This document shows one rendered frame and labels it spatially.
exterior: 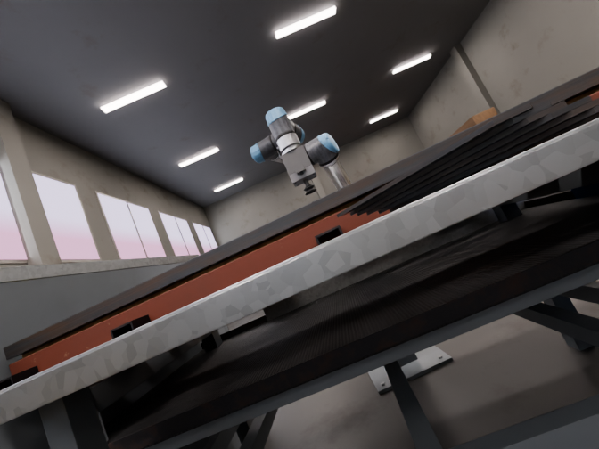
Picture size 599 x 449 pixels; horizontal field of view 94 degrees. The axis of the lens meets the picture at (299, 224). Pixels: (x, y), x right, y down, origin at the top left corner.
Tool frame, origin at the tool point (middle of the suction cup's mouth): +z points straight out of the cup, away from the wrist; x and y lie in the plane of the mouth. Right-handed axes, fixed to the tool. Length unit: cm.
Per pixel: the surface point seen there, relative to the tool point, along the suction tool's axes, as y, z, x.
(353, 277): 0, 36, 41
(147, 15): -109, -385, 246
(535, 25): 613, -252, 585
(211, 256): -23.8, 11.3, -37.6
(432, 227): 9, 22, -69
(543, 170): 19, 21, -69
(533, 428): 19, 65, -33
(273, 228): -9.4, 11.5, -37.5
